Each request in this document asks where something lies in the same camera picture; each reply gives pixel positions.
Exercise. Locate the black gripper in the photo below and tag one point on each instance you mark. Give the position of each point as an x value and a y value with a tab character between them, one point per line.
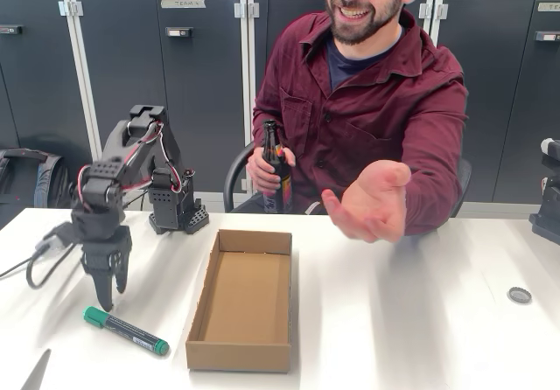
106	250

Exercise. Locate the green marker pen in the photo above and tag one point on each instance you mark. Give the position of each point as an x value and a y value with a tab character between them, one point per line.
127	331

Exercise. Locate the dark glass beer bottle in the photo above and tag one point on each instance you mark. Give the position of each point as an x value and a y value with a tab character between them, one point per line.
273	154

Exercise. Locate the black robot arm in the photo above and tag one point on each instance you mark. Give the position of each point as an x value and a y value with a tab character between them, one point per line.
166	197

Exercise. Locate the black idle robot arm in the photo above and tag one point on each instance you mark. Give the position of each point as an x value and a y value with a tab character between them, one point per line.
547	215

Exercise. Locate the person's right forearm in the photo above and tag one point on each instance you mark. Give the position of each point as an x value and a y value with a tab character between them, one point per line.
260	132

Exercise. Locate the person's right hand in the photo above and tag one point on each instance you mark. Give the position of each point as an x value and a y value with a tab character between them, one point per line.
258	173

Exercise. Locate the person's left hand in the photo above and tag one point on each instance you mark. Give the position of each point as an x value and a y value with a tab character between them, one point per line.
376	206

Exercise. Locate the grey black backpack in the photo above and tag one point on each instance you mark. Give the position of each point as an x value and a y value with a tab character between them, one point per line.
48	180

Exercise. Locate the open brown cardboard box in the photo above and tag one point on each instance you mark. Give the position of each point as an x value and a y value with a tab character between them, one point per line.
245	302

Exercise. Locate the blue black office chair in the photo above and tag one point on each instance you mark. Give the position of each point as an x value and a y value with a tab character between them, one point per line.
234	176

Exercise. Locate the grey team label plate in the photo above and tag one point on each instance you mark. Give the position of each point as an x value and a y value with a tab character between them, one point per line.
183	4

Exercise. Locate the man in maroon shirt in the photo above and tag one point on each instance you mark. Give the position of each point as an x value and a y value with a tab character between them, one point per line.
372	101

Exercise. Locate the silver bottle cap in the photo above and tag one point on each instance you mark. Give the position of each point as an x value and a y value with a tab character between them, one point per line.
520	295

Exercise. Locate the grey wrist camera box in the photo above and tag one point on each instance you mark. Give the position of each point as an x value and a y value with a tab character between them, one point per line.
54	239

